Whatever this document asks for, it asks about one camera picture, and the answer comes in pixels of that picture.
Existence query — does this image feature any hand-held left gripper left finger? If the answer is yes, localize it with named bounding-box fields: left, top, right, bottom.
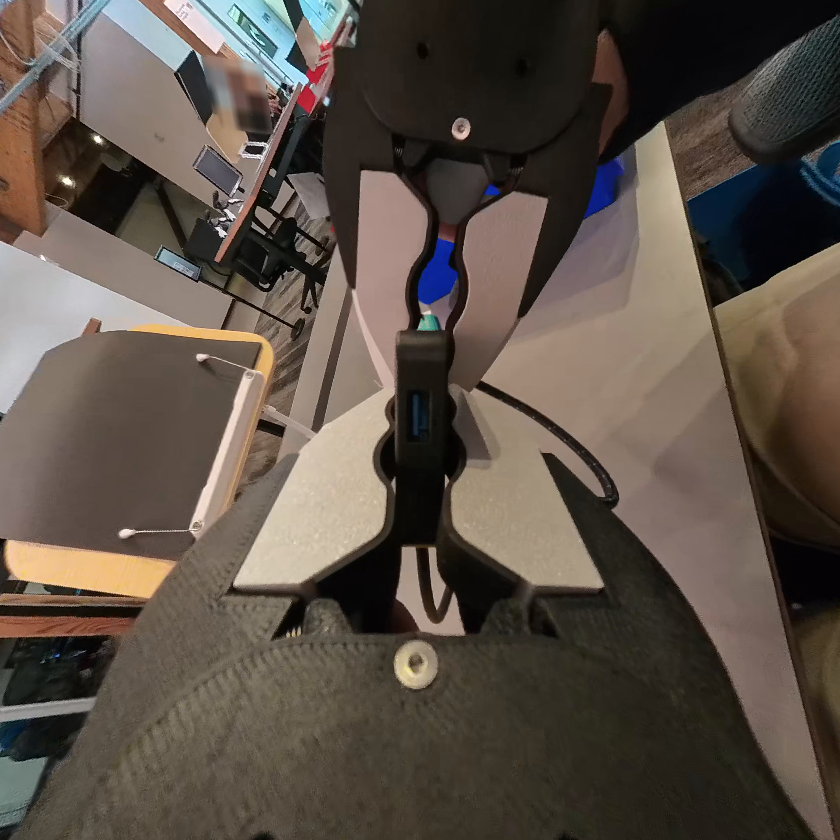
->
left=233, top=392, right=398, bottom=632

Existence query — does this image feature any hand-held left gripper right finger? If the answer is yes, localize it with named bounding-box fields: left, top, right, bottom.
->
left=437, top=386, right=605, bottom=633

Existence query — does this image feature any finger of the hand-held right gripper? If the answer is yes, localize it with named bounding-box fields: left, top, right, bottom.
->
left=351, top=168, right=434, bottom=389
left=445, top=190, right=550, bottom=389

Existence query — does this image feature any black braided green-plug cable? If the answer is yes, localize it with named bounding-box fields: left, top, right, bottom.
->
left=419, top=314, right=621, bottom=508

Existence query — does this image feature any black usb hub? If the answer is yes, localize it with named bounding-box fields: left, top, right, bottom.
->
left=392, top=330, right=458, bottom=624

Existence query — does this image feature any person's right hand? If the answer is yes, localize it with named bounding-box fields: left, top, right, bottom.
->
left=592, top=29, right=632, bottom=162

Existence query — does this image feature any blue plastic bin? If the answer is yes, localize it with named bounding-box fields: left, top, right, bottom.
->
left=417, top=157, right=626, bottom=304

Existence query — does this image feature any black desk leg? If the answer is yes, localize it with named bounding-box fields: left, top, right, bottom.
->
left=230, top=292, right=306, bottom=340

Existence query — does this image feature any red-brown top desk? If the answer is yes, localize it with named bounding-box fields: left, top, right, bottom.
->
left=215, top=82, right=329, bottom=309

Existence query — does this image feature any grey computer monitor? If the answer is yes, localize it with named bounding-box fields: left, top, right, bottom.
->
left=192, top=146, right=245, bottom=198

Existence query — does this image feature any black label sign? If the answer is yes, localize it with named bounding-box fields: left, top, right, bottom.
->
left=154, top=245, right=203, bottom=283

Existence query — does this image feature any black tilted board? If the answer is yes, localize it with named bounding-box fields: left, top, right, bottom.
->
left=174, top=49, right=217, bottom=126

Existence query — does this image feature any wooden book stand white base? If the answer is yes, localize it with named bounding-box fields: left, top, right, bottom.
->
left=3, top=325, right=317, bottom=599

